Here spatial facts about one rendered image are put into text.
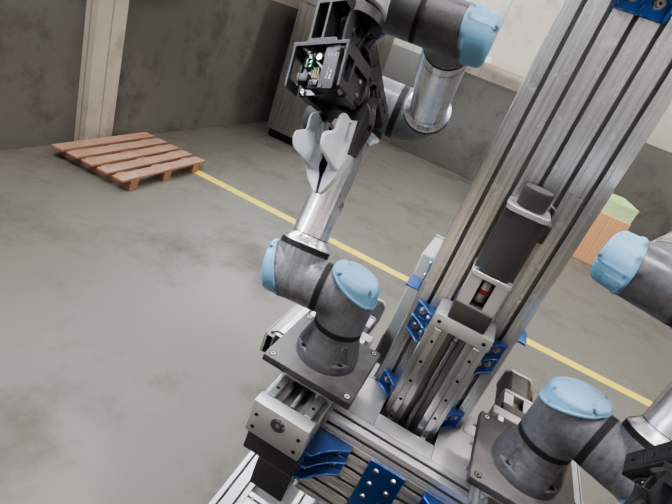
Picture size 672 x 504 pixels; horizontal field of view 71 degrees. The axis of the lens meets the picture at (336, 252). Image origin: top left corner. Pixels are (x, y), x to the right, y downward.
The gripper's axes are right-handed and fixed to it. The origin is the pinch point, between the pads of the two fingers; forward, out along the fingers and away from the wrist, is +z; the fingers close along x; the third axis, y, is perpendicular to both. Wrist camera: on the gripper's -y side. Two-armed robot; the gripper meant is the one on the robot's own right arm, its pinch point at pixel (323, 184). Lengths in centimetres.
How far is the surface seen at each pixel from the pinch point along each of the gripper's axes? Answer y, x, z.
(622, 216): -635, 49, -172
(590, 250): -650, 20, -125
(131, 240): -165, -241, 7
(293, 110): -435, -347, -214
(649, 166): -782, 77, -295
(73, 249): -131, -246, 21
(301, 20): -387, -332, -309
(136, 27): -202, -358, -181
